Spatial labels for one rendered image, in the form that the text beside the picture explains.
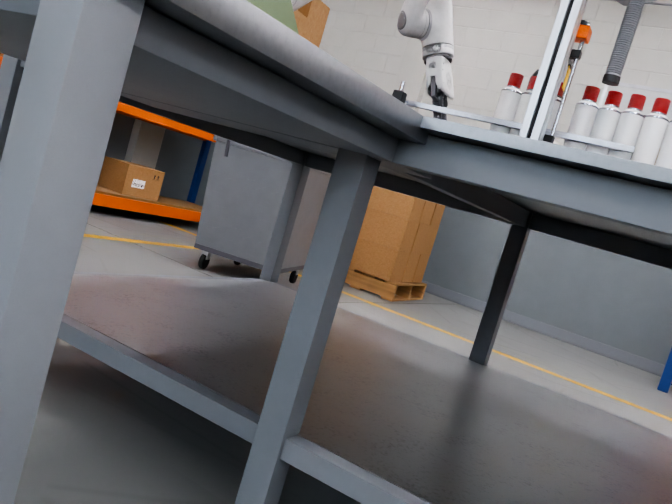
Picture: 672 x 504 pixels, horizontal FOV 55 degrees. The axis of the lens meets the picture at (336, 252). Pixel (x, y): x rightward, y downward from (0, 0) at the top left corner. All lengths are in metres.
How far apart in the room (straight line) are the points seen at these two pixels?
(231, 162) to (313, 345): 2.79
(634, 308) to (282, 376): 4.99
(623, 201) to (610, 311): 5.00
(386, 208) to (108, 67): 4.50
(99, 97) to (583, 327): 5.63
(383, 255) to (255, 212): 1.51
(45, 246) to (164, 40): 0.24
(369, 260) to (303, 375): 3.92
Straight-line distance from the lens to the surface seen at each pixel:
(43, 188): 0.60
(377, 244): 5.05
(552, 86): 1.54
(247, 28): 0.71
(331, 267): 1.14
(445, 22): 1.82
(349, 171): 1.14
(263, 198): 3.81
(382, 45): 7.20
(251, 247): 3.85
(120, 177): 5.51
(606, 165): 0.99
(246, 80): 0.79
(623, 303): 6.00
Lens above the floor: 0.67
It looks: 5 degrees down
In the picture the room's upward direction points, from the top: 17 degrees clockwise
